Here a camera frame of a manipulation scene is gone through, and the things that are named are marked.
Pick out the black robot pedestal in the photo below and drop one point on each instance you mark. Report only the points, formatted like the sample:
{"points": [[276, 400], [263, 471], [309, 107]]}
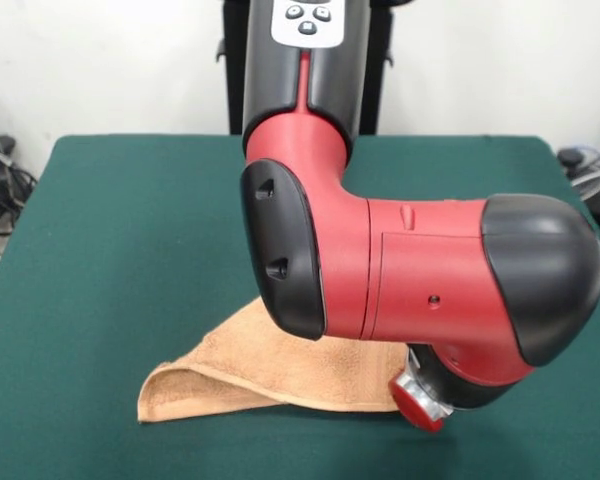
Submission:
{"points": [[375, 65]]}

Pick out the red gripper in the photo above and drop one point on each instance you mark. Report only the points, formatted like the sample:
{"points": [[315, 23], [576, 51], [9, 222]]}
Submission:
{"points": [[417, 410]]}

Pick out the dark green table cloth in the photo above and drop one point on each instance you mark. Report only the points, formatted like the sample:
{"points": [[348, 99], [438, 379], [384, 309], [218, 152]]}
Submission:
{"points": [[105, 225]]}

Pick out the black power adapter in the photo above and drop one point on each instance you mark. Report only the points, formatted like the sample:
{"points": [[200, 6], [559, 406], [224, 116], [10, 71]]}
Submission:
{"points": [[1, 143], [571, 157]]}

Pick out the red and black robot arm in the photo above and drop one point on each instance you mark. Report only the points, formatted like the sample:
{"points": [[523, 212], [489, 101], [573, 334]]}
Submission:
{"points": [[405, 275]]}

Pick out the peach terry towel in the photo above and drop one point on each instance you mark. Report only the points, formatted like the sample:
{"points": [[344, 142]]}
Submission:
{"points": [[280, 370]]}

